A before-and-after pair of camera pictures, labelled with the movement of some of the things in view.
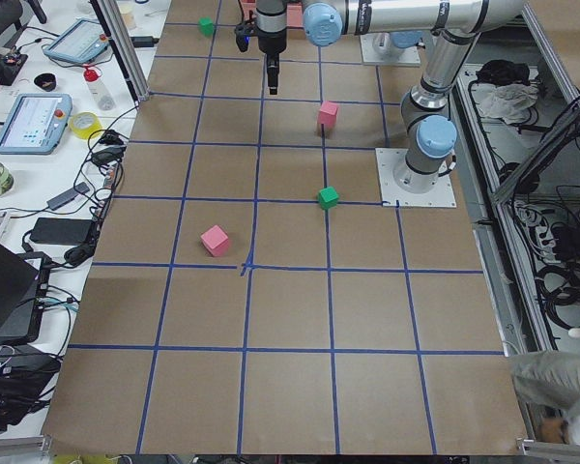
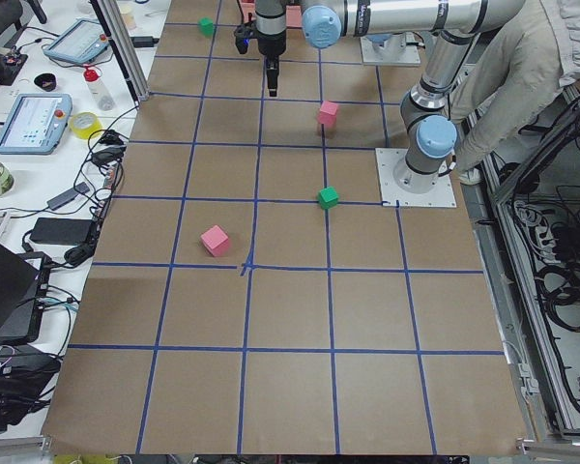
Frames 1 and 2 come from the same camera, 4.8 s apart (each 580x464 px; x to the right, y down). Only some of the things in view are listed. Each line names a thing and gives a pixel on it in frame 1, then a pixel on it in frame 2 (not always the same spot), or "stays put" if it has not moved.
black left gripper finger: [271, 72] stays put
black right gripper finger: [275, 72] stays put
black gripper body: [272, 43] stays put
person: [562, 388] -> [517, 71]
